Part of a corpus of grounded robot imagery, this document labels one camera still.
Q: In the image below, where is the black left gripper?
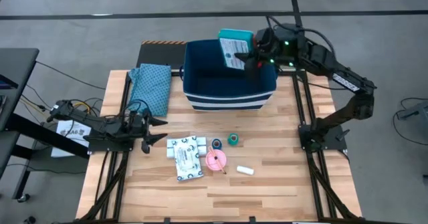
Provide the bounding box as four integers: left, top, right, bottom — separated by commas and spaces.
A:
128, 112, 169, 154

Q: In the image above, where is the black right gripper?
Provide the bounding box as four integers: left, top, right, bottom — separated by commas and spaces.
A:
233, 48, 280, 82

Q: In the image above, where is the white weekly pill organizer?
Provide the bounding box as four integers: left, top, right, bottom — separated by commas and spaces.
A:
166, 136, 208, 160

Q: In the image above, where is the teal box with white label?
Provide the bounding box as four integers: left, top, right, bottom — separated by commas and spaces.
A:
217, 28, 255, 71

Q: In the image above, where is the white printed plastic bag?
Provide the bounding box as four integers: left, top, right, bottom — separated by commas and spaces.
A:
173, 135, 205, 183

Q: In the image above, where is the white gauze roll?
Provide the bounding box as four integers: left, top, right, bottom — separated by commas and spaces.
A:
236, 164, 255, 177

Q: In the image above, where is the navy basket with white stripes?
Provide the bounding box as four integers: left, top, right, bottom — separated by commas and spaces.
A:
179, 38, 278, 112

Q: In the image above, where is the blue dotted cloth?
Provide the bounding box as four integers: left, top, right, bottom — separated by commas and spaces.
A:
128, 63, 173, 118

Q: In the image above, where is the pink round container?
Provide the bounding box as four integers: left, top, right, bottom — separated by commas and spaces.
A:
205, 149, 228, 172

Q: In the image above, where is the thin pink stick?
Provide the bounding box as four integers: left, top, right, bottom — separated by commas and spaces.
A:
207, 146, 227, 175

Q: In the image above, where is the black mat with hazard stripe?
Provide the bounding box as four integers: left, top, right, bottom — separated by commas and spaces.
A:
136, 39, 188, 70

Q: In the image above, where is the white printed paper sheet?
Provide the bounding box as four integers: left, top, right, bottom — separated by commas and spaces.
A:
50, 119, 92, 158

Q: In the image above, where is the dark grey desk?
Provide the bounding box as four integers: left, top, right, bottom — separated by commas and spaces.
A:
0, 47, 91, 200

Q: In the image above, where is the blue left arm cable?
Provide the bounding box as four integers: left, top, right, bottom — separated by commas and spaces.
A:
128, 98, 152, 116

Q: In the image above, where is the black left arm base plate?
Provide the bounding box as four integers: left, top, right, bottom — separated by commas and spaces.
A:
87, 135, 134, 153

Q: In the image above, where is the thick black camera cable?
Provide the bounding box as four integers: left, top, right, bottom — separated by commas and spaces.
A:
265, 15, 336, 56

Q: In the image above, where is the thin black hanging cable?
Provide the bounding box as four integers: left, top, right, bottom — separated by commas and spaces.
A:
296, 76, 350, 92

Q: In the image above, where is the black floor cable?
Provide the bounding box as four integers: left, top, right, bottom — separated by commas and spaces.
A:
35, 60, 107, 92

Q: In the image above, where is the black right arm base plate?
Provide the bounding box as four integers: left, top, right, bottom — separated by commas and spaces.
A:
298, 123, 348, 152

